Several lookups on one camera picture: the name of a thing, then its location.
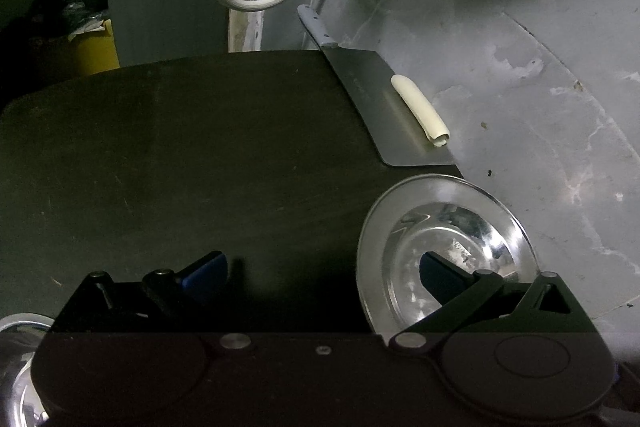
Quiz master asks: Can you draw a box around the cream paper roll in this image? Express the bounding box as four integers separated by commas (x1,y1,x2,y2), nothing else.
390,75,451,148

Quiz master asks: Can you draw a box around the black table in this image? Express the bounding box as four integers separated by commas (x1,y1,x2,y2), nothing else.
0,49,463,343

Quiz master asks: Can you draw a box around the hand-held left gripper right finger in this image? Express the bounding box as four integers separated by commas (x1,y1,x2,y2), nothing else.
387,251,601,355

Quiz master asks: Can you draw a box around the cleaver with grey handle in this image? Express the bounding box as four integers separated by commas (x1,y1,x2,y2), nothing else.
297,4,458,168

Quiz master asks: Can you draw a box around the steel plate with blue sticker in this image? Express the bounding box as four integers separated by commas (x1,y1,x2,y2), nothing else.
356,174,542,343

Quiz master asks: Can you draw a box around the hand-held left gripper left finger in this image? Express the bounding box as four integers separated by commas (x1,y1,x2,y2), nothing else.
52,251,252,354

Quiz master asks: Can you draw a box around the yellow bin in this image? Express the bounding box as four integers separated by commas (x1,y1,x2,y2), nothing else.
70,19,120,75

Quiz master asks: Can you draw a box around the plain steel plate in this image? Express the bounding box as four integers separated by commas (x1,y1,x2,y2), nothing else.
0,314,57,427

